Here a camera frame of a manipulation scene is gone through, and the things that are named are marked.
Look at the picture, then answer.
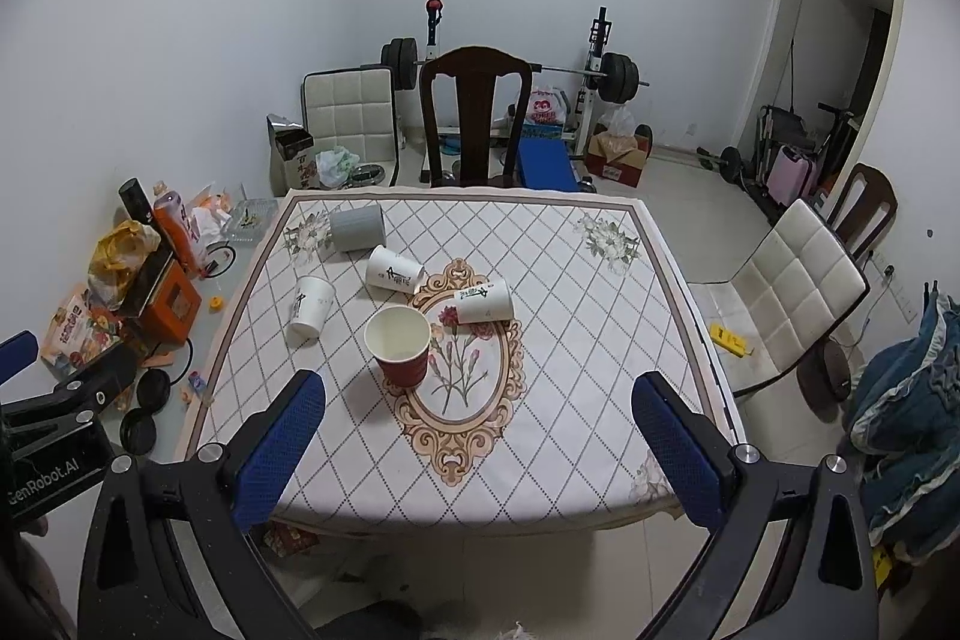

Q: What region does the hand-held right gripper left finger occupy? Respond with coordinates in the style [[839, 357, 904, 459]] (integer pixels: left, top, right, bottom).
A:
[[79, 370, 327, 640]]

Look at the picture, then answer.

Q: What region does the black cylinder bottle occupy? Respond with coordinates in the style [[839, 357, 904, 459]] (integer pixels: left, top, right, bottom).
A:
[[118, 178, 155, 227]]

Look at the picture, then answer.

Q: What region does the pink printed plastic bag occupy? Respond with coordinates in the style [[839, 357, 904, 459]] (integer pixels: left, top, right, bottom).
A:
[[523, 87, 569, 127]]

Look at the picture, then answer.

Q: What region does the yellow plastic bag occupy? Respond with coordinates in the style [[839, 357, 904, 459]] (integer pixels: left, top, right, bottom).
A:
[[88, 220, 162, 311]]

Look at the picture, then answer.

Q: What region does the orange snack packet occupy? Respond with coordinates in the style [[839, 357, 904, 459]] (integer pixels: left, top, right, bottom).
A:
[[39, 284, 143, 386]]

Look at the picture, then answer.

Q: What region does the white paper cup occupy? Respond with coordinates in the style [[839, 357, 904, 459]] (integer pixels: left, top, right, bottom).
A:
[[365, 245, 427, 295], [283, 275, 336, 346], [456, 279, 515, 324]]

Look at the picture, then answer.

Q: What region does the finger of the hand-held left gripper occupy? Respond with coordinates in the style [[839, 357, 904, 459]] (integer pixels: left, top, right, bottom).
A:
[[0, 346, 141, 432], [0, 331, 40, 387]]

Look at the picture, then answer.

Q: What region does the floral printed tablecloth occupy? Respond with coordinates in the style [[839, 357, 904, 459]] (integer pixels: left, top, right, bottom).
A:
[[174, 188, 751, 530]]

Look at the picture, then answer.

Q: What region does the folded grey cart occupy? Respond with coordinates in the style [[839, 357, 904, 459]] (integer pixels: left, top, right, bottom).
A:
[[754, 104, 805, 176]]

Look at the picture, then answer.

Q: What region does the yellow flat tool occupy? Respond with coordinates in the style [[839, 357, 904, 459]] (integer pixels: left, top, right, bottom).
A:
[[709, 323, 753, 359]]

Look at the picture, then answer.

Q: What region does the open printed carton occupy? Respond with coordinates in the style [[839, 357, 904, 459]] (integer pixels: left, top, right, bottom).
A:
[[267, 113, 317, 191]]

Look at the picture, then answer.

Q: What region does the dark wooden chair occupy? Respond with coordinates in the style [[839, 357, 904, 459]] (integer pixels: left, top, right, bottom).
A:
[[831, 163, 899, 262], [418, 46, 533, 190]]

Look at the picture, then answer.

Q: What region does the clear plastic tray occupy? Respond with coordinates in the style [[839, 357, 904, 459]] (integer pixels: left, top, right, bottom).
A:
[[225, 197, 280, 245]]

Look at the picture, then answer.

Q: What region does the black floor barbell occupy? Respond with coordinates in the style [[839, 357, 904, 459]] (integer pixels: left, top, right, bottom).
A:
[[695, 146, 745, 185]]

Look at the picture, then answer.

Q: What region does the red packet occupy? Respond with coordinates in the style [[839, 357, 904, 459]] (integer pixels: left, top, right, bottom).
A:
[[262, 521, 322, 558]]

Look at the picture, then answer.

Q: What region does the cardboard box with tissue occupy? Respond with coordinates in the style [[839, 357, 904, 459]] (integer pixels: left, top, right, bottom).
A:
[[583, 106, 652, 189]]

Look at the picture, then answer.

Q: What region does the pink suitcase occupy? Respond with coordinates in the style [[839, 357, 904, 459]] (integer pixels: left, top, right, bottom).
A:
[[766, 143, 818, 205]]

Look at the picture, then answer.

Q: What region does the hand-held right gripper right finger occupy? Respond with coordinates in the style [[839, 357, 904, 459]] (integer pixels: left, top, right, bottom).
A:
[[632, 372, 880, 640]]

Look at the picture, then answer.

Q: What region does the orange box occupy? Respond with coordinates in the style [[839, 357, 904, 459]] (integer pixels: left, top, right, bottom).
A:
[[120, 254, 203, 345]]

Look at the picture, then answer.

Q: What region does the white barbell rack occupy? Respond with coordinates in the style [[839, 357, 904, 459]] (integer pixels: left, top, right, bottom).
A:
[[416, 0, 614, 161]]

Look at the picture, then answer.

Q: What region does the red paper cup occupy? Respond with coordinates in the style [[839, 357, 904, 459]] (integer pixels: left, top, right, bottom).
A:
[[364, 305, 433, 392]]

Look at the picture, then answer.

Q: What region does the grey ribbed cup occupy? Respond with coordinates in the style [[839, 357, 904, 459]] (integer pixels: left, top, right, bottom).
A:
[[328, 203, 386, 253]]

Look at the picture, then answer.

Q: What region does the blue denim clothing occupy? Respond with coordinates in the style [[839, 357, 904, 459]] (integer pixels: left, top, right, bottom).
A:
[[844, 295, 960, 566]]

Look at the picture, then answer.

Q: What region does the white green plastic bag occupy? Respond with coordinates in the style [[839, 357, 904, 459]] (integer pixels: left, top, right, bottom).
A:
[[315, 146, 362, 188]]

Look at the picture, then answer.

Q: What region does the orange bottle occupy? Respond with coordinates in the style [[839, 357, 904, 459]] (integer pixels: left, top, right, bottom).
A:
[[152, 194, 205, 280]]

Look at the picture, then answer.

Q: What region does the blue bench pad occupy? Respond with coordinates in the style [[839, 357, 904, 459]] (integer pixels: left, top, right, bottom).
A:
[[516, 137, 582, 191]]

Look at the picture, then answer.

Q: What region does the black round lid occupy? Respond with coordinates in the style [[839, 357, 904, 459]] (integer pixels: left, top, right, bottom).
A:
[[120, 409, 160, 457], [135, 368, 175, 414]]

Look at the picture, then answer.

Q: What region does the white padded chair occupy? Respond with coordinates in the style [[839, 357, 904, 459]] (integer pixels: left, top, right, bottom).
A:
[[686, 199, 871, 398], [301, 66, 402, 187]]

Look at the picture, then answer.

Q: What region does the black barbell with plates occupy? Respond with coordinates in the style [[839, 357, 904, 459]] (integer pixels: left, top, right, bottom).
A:
[[360, 37, 650, 104]]

